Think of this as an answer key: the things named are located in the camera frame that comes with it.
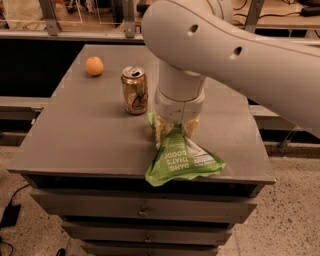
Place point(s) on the gold soda can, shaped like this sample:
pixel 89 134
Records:
pixel 135 90

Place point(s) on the green rice chip bag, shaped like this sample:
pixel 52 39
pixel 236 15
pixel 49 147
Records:
pixel 178 157

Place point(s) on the black power adapter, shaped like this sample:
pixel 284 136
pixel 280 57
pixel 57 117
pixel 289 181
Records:
pixel 10 216

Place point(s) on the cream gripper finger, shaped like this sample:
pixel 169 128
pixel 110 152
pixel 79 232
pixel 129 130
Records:
pixel 162 127
pixel 189 127

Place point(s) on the metal shelf rail frame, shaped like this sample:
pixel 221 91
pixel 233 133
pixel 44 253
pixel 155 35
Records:
pixel 121 20

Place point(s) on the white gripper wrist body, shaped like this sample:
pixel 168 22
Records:
pixel 179 109

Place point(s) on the orange fruit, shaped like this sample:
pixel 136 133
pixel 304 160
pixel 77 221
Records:
pixel 94 66

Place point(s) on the grey drawer cabinet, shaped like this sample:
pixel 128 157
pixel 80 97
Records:
pixel 86 159

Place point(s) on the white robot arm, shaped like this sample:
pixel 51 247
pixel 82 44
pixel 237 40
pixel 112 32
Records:
pixel 192 42

